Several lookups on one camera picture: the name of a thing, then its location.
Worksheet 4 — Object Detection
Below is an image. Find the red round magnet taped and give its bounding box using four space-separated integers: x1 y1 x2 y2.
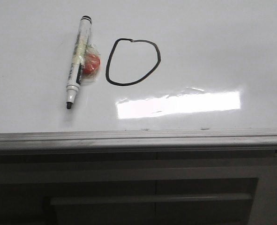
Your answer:
82 44 101 85

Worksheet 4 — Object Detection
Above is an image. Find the white black whiteboard marker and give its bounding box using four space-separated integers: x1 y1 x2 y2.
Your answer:
66 15 92 109

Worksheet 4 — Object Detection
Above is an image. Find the white whiteboard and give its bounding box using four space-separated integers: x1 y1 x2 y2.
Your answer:
0 0 277 133

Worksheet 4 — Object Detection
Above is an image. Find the grey cabinet with louvres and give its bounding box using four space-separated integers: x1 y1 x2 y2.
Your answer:
0 150 277 225

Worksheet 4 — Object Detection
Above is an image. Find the grey aluminium whiteboard frame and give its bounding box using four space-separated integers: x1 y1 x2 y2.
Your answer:
0 128 277 156

